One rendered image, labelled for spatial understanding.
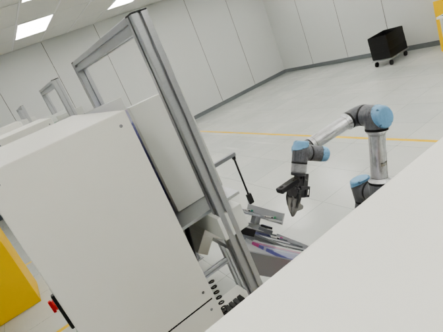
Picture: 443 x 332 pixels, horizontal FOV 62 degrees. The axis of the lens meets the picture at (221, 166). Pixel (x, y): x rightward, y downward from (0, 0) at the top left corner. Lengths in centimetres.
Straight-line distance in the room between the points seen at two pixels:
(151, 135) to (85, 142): 21
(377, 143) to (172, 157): 129
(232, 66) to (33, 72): 498
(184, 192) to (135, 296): 30
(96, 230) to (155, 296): 23
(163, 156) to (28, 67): 808
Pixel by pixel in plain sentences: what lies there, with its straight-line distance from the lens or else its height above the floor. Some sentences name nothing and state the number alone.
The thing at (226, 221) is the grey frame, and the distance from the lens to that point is 97.
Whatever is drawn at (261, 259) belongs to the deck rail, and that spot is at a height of 117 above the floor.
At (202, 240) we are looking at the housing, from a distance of 122.
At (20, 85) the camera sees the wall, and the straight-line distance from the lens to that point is 898.
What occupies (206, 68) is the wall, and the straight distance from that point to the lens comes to 1024.
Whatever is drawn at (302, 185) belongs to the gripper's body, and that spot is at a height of 101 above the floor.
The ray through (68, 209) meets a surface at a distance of 87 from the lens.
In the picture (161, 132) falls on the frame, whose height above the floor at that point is 162.
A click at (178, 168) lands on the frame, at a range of 104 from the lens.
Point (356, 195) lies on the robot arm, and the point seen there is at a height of 69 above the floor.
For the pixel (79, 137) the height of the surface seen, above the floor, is 171.
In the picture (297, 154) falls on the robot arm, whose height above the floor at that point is 116.
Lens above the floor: 179
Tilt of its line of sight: 18 degrees down
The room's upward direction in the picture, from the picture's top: 23 degrees counter-clockwise
